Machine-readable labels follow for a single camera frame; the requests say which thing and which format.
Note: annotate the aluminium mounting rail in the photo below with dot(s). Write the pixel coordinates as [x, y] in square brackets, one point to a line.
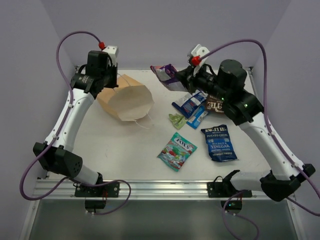
[142, 190]

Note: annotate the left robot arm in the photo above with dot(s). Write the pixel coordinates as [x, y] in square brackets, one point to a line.
[56, 152]

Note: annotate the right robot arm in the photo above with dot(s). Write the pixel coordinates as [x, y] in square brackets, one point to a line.
[287, 172]

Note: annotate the brown paper bag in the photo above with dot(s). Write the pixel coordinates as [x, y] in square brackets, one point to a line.
[130, 101]

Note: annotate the green small snack packet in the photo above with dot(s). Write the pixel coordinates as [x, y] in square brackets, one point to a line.
[177, 120]

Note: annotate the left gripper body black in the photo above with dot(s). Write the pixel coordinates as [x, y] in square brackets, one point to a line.
[110, 78]

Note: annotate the dark blue snack bag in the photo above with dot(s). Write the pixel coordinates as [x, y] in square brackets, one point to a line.
[188, 104]

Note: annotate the purple Fox's berries candy bag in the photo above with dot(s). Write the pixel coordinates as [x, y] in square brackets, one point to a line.
[166, 76]

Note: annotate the blue Kettle vinegar chips bag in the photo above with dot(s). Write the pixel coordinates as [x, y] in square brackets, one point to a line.
[220, 147]

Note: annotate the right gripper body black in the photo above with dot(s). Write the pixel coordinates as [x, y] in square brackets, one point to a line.
[203, 80]

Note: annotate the brown Kettle chips bag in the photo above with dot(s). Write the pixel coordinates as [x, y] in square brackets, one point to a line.
[213, 104]

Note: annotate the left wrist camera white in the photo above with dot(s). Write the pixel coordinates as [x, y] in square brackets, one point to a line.
[113, 52]

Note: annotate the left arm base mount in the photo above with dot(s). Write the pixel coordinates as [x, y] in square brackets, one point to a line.
[95, 198]

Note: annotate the teal Fox's candy bag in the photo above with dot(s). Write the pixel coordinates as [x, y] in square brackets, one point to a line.
[176, 152]

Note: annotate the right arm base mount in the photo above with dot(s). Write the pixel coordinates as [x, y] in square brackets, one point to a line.
[222, 188]

